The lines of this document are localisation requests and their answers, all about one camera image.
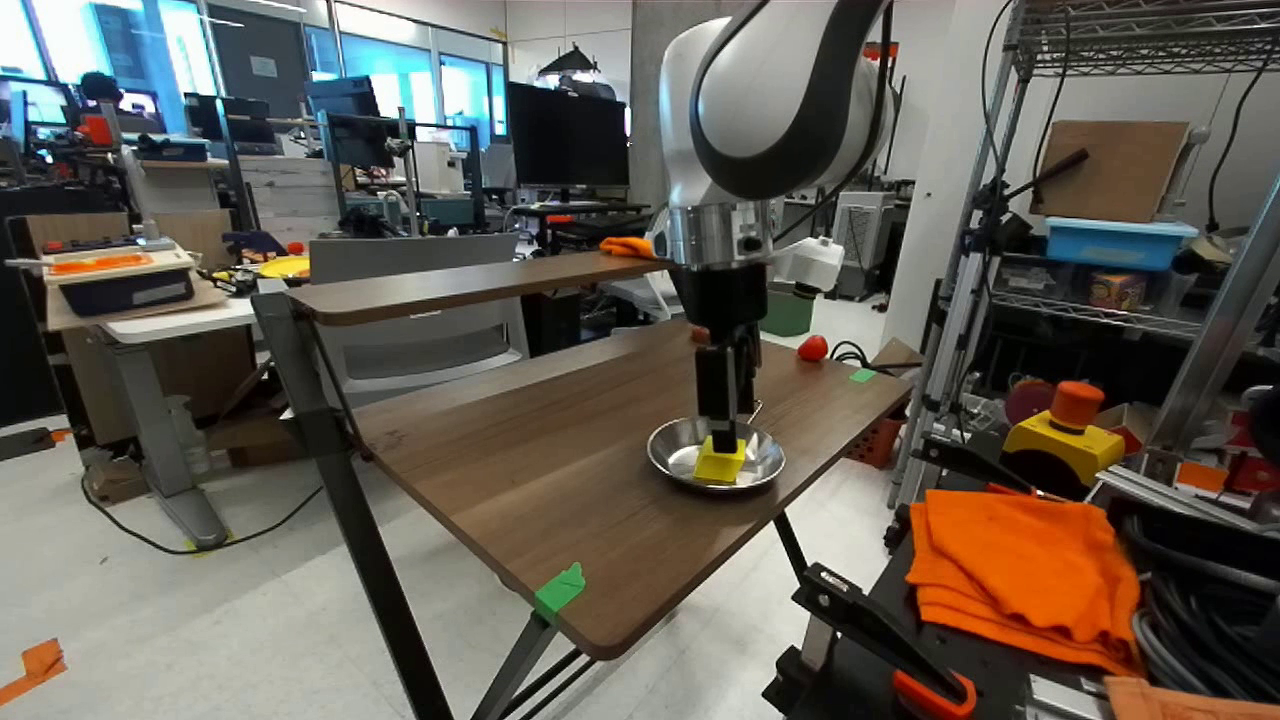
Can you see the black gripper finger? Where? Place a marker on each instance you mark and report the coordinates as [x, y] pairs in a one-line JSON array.
[[708, 380], [746, 363]]

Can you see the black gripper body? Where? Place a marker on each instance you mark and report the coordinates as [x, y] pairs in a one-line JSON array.
[[723, 305]]

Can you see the yellow block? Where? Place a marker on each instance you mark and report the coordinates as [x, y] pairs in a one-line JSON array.
[[716, 466]]

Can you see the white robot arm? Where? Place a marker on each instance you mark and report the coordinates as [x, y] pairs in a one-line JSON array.
[[753, 104]]

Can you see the silver metal pan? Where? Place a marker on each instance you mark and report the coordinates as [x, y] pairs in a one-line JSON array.
[[687, 450]]

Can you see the red ball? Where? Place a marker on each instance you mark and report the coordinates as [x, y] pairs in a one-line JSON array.
[[812, 350]]

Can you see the orange cloth on shelf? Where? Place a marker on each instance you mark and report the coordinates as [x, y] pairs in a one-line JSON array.
[[628, 248]]

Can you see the green tape marker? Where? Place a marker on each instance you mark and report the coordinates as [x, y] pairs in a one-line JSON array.
[[560, 588], [863, 377]]

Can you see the black computer monitor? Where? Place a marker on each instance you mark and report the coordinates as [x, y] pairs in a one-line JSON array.
[[567, 137]]

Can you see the yellow emergency stop button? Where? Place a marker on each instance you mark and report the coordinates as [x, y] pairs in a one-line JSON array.
[[1069, 435]]

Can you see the blue plastic bin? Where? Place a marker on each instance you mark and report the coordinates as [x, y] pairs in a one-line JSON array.
[[1118, 245]]

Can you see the orange folded cloth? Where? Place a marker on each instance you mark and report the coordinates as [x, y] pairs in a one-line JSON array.
[[1031, 573]]

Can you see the orange clamp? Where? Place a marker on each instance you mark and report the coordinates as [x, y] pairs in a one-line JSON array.
[[841, 609]]

